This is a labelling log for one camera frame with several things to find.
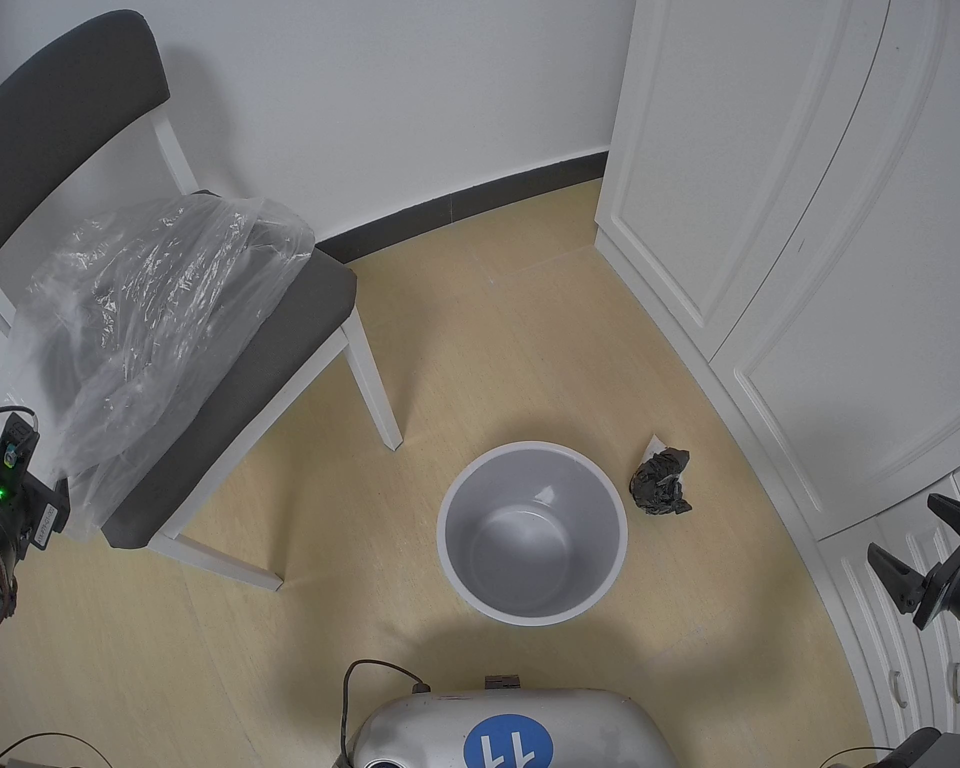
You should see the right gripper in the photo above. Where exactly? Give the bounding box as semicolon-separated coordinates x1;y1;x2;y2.
867;492;960;631

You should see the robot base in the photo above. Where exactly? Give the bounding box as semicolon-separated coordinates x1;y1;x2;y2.
341;673;678;768

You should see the crumpled black plastic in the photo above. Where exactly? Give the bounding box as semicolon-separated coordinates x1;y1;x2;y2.
628;447;693;519

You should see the white trash bin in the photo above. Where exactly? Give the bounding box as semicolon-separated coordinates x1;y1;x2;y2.
436;441;630;627

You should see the clear plastic bag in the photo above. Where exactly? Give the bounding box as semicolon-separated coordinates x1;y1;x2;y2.
0;193;316;543

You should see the white chest of drawers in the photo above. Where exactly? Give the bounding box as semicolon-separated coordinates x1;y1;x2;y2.
816;466;960;751

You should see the white wardrobe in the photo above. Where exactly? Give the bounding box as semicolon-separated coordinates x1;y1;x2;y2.
594;0;960;543

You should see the white chair with grey cushions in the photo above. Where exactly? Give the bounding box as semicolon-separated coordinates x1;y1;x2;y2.
0;9;405;594

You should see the black cable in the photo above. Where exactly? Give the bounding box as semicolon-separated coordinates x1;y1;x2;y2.
339;659;433;768
0;732;115;768

